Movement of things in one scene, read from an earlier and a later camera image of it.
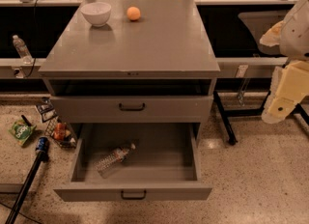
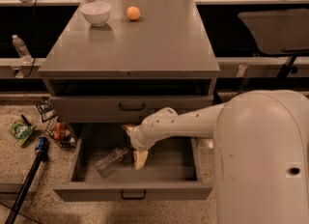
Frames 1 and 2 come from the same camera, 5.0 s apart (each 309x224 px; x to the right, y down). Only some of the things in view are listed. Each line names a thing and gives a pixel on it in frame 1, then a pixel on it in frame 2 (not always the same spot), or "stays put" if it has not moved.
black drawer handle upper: (131, 109) stays put
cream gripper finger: (276, 109) -> (129, 128)
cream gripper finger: (272, 37) -> (140, 157)
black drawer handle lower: (133, 198) stays put
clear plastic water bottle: (118, 155) stays put
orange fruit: (133, 13) stays put
